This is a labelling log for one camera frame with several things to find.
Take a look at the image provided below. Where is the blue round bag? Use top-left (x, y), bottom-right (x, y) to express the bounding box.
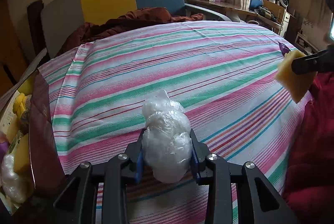
top-left (249, 0), bottom-right (263, 12)

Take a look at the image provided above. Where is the wooden wardrobe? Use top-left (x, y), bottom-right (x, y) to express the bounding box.
top-left (0, 0), bottom-right (29, 97)

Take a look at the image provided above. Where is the white cabinet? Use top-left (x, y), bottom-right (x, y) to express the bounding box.
top-left (271, 9), bottom-right (291, 37)

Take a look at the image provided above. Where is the gold tin box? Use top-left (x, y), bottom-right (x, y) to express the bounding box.
top-left (0, 68), bottom-right (67, 216)

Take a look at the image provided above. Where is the dark red cloth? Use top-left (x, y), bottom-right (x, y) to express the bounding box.
top-left (56, 7), bottom-right (204, 58)

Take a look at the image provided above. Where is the black rolled mat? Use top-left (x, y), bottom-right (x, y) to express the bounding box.
top-left (27, 0), bottom-right (45, 58)

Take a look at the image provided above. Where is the red clothing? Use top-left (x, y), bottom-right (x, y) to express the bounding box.
top-left (283, 71), bottom-right (334, 224)

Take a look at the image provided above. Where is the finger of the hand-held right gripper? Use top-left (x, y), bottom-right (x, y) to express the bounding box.
top-left (291, 44), bottom-right (334, 76)

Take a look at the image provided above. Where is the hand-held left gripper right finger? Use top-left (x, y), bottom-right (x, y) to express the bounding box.
top-left (188, 129), bottom-right (298, 224)

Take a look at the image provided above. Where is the wooden side desk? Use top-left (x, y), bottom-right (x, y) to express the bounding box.
top-left (186, 0), bottom-right (285, 31)

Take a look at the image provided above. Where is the yellow dark bundle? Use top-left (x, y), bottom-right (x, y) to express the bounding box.
top-left (13, 92), bottom-right (33, 133)

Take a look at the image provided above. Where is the white low shelf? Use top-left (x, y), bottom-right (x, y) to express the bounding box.
top-left (296, 31), bottom-right (319, 55)

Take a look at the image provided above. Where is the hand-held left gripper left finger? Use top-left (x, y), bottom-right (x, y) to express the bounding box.
top-left (47, 130), bottom-right (147, 224)

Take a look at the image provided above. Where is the striped tablecloth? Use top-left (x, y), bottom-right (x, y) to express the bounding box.
top-left (37, 20), bottom-right (314, 224)

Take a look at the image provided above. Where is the small white desk fan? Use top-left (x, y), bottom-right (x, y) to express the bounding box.
top-left (277, 0), bottom-right (290, 12)

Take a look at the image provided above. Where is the clear plastic bag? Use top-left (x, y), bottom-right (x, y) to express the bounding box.
top-left (141, 90), bottom-right (194, 184)
top-left (0, 154), bottom-right (30, 204)

